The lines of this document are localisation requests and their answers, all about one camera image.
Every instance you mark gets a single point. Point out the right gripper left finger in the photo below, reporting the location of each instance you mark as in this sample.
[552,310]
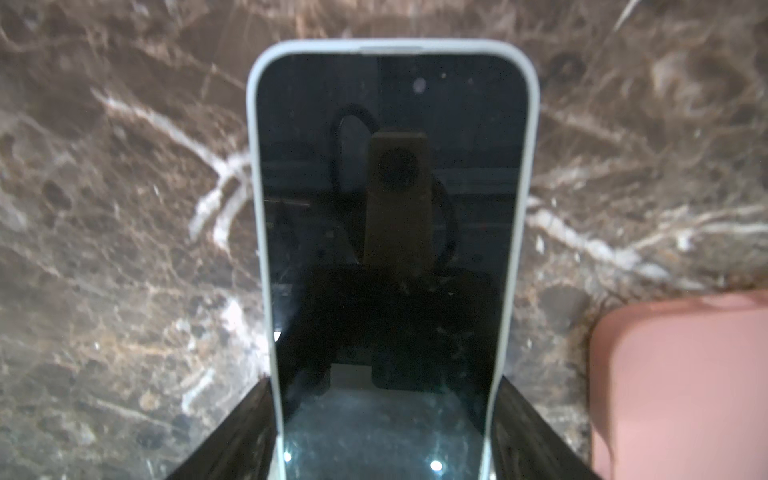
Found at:
[241,447]

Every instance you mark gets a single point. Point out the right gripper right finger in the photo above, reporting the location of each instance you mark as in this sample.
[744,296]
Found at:
[524,446]

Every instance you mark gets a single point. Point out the pink phone case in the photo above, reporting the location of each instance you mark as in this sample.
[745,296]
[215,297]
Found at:
[678,389]

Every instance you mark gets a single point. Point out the phone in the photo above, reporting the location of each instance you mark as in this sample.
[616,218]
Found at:
[390,185]

